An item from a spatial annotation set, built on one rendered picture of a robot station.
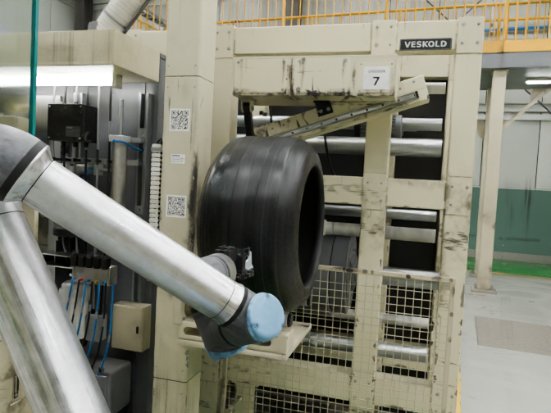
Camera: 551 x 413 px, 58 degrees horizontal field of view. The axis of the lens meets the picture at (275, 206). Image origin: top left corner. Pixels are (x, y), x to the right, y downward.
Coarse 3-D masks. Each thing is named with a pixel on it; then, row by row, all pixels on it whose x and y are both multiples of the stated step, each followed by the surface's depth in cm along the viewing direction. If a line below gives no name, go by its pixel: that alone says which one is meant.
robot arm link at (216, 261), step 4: (204, 256) 114; (208, 256) 114; (212, 256) 114; (216, 256) 116; (204, 260) 109; (208, 260) 110; (212, 260) 112; (216, 260) 113; (220, 260) 114; (212, 264) 110; (216, 264) 111; (220, 264) 112; (224, 264) 114; (216, 268) 110; (220, 268) 111; (224, 268) 113; (228, 268) 115; (224, 272) 112; (228, 272) 115; (228, 276) 114; (192, 308) 107
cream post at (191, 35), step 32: (192, 0) 164; (192, 32) 164; (192, 64) 164; (192, 96) 165; (192, 128) 165; (192, 160) 166; (192, 192) 166; (160, 224) 170; (192, 224) 167; (160, 288) 171; (160, 320) 171; (160, 352) 172; (192, 352) 173; (160, 384) 172; (192, 384) 174
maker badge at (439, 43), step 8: (400, 40) 201; (408, 40) 200; (416, 40) 199; (424, 40) 198; (432, 40) 197; (440, 40) 196; (448, 40) 196; (400, 48) 201; (408, 48) 200; (416, 48) 199; (424, 48) 198; (432, 48) 197; (440, 48) 197; (448, 48) 196
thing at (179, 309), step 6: (174, 300) 157; (174, 306) 157; (180, 306) 156; (186, 306) 159; (174, 312) 157; (180, 312) 157; (186, 312) 160; (174, 318) 157; (180, 318) 157; (186, 318) 161; (180, 324) 157
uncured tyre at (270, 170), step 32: (224, 160) 149; (256, 160) 147; (288, 160) 145; (320, 160) 173; (224, 192) 143; (256, 192) 141; (288, 192) 141; (320, 192) 180; (224, 224) 141; (256, 224) 139; (288, 224) 140; (320, 224) 183; (256, 256) 140; (288, 256) 141; (256, 288) 145; (288, 288) 146
